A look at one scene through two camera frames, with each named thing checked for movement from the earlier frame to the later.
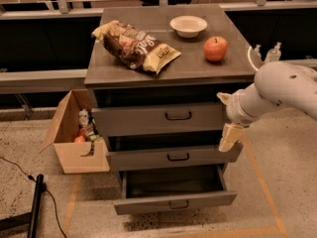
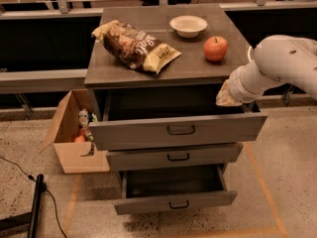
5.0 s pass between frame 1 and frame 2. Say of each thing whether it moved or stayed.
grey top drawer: moved
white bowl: stayed
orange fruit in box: stayed
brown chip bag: stayed
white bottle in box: stayed
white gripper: moved
